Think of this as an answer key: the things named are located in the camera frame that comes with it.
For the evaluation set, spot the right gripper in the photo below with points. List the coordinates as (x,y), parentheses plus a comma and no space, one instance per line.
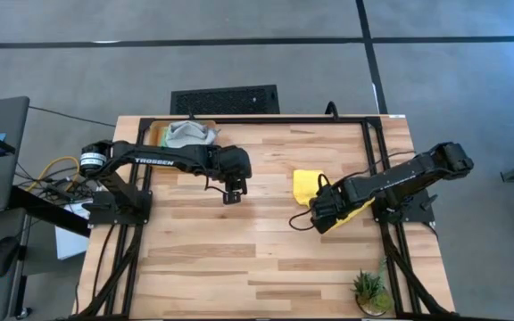
(333,200)

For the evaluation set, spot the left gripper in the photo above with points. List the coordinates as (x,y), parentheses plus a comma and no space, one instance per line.
(234,162)

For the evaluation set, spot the yellow microfiber towel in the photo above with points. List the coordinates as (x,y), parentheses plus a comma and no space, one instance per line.
(304,187)

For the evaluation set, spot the grey microfiber towel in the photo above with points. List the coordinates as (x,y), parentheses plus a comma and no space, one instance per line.
(188,134)

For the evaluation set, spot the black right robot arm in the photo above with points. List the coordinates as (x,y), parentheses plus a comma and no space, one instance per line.
(395,178)

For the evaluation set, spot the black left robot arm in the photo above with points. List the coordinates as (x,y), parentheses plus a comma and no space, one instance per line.
(154,160)

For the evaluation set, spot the black perforated computer tower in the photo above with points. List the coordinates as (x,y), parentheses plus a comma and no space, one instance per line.
(226,100)

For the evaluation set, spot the orange plastic tray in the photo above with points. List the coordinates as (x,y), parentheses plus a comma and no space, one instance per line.
(154,134)

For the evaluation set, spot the small potted succulent plant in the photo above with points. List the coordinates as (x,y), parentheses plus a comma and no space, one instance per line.
(370,290)

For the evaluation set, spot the white box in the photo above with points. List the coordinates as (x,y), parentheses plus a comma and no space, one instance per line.
(72,243)

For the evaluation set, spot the black computer mouse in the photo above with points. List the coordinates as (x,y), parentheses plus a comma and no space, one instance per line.
(2,257)

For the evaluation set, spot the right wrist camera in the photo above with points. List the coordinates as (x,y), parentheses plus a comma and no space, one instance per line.
(328,225)

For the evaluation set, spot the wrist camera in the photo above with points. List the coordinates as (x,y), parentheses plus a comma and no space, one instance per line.
(328,225)
(232,198)

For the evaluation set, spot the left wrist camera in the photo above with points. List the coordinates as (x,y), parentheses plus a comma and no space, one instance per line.
(232,198)

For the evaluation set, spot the black aluminium table frame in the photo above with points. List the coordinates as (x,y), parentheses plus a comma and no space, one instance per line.
(284,119)

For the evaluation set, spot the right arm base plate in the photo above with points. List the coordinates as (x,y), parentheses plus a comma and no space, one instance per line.
(411,214)

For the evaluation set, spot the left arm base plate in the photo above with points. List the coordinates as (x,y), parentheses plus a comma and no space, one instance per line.
(114,219)

